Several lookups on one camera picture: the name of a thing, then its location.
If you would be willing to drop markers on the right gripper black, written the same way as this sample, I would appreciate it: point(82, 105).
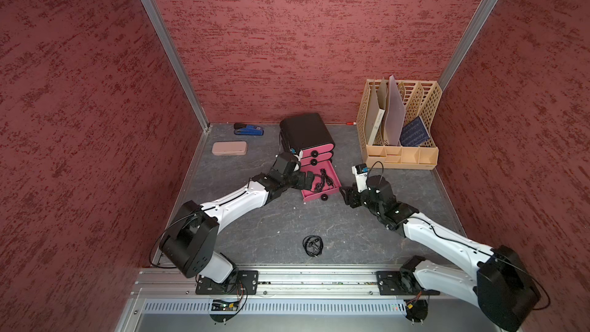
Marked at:
point(350, 196)

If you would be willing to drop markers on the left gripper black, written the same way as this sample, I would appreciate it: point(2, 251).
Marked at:
point(300, 181)

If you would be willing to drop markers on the black pink drawer cabinet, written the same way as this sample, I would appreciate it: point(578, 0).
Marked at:
point(309, 135)

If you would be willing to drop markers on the black earphones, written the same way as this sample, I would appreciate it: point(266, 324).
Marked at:
point(319, 186)
point(313, 245)
point(326, 179)

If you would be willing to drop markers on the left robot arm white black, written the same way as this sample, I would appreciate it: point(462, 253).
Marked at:
point(189, 240)

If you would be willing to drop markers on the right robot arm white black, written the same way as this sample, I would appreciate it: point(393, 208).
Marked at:
point(493, 279)

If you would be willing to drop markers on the black earphones bottom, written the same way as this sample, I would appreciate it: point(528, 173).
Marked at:
point(313, 245)

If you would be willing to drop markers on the pink pencil case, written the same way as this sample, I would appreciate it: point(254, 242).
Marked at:
point(229, 148)

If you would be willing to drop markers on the blue black stapler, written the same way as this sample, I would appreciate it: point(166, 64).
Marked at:
point(248, 129)

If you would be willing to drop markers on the dark blue notebook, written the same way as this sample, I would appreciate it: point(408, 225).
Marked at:
point(414, 134)

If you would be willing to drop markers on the beige file organizer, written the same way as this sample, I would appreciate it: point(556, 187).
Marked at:
point(420, 98)

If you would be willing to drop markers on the translucent grey folder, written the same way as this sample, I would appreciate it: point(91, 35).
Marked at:
point(394, 120)

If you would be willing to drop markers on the beige paper folder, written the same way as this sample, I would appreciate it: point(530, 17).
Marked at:
point(376, 110)

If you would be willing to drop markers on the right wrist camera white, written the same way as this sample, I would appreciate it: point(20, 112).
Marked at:
point(360, 172)

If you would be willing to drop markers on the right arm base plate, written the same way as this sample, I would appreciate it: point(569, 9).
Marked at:
point(392, 283)

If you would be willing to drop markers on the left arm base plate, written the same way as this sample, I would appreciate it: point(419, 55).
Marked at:
point(237, 284)

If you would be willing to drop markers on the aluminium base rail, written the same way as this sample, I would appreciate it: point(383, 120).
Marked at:
point(276, 281)

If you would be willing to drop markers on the aluminium corner post left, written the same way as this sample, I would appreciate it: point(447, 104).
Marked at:
point(157, 21)

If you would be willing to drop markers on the aluminium corner post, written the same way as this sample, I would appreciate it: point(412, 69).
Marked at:
point(157, 21)
point(473, 29)

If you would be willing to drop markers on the aluminium corner post right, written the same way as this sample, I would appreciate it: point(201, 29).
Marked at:
point(473, 29)

